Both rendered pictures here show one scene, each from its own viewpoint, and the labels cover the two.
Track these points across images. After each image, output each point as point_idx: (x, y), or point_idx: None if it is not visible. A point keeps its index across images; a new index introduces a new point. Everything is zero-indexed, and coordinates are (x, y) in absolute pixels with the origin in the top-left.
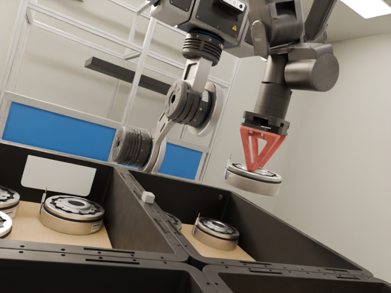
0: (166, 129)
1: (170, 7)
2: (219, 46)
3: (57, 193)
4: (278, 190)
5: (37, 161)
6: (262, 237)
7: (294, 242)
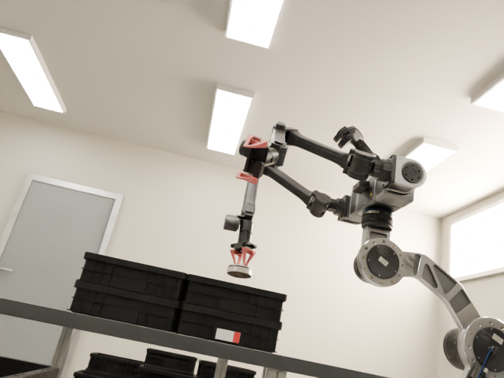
0: (448, 306)
1: (349, 216)
2: (367, 213)
3: None
4: (230, 269)
5: None
6: (242, 298)
7: (223, 287)
